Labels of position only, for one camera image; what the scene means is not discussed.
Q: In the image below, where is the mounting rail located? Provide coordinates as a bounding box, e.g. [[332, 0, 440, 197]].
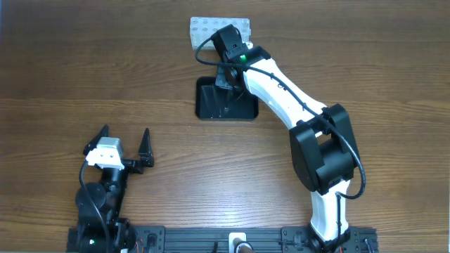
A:
[[66, 224, 380, 253]]

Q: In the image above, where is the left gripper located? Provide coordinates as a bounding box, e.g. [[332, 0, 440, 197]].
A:
[[82, 124, 155, 176]]

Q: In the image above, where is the clear test tube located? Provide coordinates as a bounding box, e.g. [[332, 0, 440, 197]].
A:
[[210, 84, 222, 119], [200, 85, 214, 119], [221, 89, 247, 117]]

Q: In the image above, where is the black tray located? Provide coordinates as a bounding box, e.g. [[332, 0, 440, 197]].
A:
[[195, 75, 259, 122]]

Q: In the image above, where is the white test tube rack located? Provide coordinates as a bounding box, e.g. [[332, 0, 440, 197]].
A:
[[189, 16, 255, 51]]

